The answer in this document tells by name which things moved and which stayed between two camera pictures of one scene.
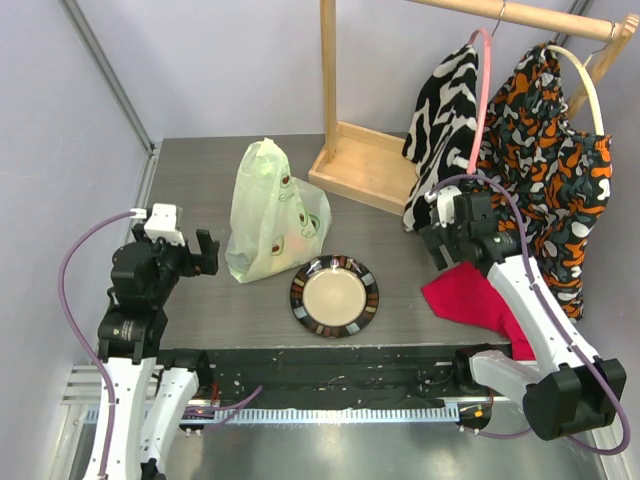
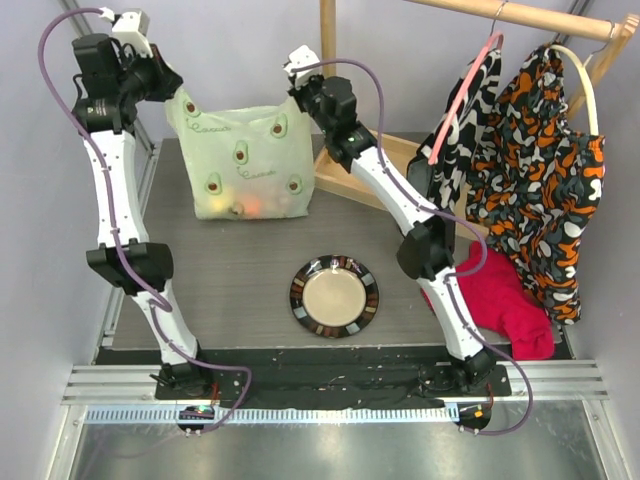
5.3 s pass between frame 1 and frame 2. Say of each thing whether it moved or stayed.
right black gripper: moved
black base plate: stayed
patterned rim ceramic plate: stayed
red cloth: stayed
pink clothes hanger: moved
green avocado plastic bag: moved
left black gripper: moved
